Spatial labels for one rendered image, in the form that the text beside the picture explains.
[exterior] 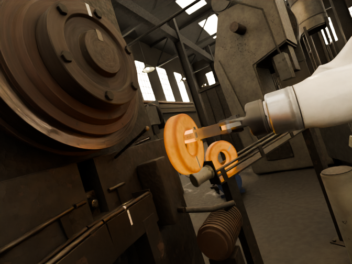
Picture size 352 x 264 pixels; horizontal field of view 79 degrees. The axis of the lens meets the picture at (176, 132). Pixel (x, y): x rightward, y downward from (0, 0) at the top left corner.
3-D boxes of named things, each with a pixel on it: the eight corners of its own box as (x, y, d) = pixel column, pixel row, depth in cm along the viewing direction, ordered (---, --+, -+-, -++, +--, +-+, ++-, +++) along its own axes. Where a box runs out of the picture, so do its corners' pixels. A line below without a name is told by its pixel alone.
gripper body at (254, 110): (271, 134, 42) (226, 144, 46) (273, 130, 50) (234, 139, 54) (261, 97, 42) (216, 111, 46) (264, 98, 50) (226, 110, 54)
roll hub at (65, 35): (56, 111, 45) (19, -12, 46) (137, 109, 70) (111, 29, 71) (73, 102, 42) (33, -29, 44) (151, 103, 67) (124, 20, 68)
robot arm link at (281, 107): (301, 127, 47) (273, 133, 50) (290, 87, 47) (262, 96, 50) (305, 131, 39) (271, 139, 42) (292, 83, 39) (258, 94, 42)
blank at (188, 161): (154, 123, 48) (167, 119, 47) (182, 111, 62) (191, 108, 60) (177, 186, 50) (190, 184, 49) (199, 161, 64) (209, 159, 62)
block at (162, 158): (152, 228, 79) (132, 166, 80) (163, 218, 86) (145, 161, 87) (176, 225, 74) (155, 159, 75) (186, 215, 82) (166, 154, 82)
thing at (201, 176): (193, 187, 90) (187, 174, 90) (208, 177, 94) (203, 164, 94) (200, 187, 84) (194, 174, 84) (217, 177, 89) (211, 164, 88)
